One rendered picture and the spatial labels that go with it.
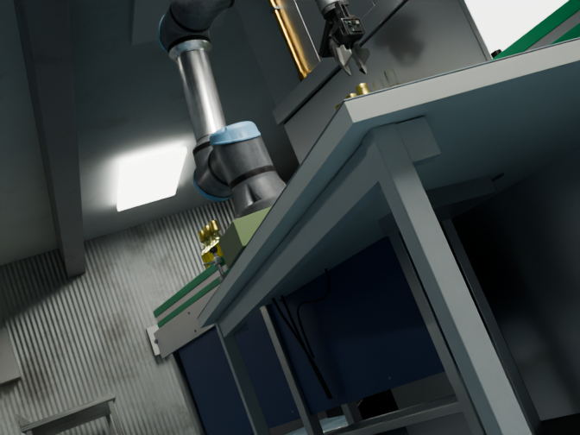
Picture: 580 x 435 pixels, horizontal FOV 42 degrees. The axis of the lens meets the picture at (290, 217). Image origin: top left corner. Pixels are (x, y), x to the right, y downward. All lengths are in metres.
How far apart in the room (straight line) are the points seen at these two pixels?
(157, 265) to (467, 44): 7.03
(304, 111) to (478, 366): 1.83
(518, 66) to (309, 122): 1.63
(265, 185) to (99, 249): 7.20
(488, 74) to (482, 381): 0.42
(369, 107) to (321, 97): 1.63
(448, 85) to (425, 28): 1.16
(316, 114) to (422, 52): 0.57
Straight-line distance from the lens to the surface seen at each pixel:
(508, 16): 2.05
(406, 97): 1.04
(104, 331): 8.67
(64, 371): 8.62
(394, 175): 1.03
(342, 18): 2.25
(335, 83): 2.57
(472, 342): 1.01
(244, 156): 1.74
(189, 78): 1.98
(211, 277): 2.89
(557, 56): 1.19
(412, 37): 2.27
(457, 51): 2.15
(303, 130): 2.73
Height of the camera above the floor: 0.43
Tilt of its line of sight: 12 degrees up
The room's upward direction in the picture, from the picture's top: 22 degrees counter-clockwise
